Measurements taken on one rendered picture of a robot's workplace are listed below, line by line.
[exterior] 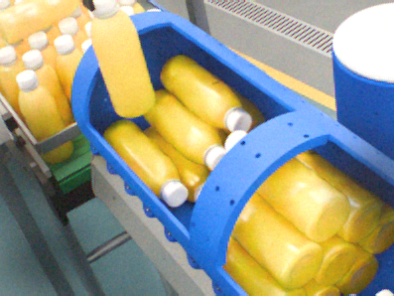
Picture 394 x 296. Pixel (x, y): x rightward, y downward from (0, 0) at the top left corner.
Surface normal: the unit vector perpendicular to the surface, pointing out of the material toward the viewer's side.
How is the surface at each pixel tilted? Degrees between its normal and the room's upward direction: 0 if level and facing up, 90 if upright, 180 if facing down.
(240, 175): 27
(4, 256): 0
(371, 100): 90
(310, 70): 0
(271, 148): 7
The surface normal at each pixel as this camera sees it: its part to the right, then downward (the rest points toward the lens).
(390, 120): -0.32, 0.67
